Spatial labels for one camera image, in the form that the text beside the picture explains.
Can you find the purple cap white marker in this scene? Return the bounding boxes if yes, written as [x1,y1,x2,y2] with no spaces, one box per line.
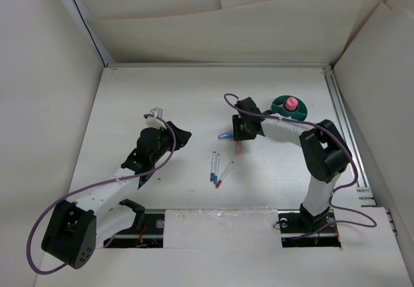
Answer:
[210,151,217,182]

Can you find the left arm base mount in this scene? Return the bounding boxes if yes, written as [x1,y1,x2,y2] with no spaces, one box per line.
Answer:
[96,199,166,249]

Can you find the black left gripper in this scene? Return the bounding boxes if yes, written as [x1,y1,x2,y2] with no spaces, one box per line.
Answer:
[151,122,190,164]

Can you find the aluminium rail right side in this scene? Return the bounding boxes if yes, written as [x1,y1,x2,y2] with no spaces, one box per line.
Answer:
[322,65,376,207]

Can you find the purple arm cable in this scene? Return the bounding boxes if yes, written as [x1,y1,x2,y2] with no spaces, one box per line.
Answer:
[26,114,177,274]
[223,92,378,239]

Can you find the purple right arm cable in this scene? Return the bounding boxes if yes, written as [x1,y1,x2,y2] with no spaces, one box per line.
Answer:
[223,92,378,239]

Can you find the blue translucent stapler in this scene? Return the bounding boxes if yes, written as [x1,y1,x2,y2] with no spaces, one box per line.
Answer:
[217,131,234,140]

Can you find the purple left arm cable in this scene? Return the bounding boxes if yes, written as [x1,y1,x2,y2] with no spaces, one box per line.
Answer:
[26,114,177,274]

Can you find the pink correction tape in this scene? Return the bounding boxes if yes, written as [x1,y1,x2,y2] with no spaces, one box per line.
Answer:
[235,141,243,156]

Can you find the teal round divided container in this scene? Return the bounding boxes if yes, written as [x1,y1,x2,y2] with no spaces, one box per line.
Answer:
[270,95,308,121]

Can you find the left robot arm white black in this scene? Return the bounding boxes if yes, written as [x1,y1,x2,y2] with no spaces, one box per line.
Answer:
[41,122,191,269]

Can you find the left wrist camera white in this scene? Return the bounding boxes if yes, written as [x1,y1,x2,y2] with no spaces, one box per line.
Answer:
[144,107,164,129]

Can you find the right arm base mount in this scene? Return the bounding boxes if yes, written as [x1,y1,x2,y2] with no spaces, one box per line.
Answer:
[273,209,342,248]

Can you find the red cap white marker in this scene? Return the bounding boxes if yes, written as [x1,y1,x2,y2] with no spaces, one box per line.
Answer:
[215,161,234,189]

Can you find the pink cap glue bottle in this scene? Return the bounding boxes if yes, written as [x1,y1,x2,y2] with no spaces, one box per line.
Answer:
[284,96,299,112]

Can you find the blue cap white marker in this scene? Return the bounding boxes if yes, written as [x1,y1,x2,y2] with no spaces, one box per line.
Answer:
[213,154,221,184]

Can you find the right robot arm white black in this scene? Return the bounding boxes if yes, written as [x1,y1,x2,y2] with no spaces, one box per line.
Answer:
[232,98,352,231]

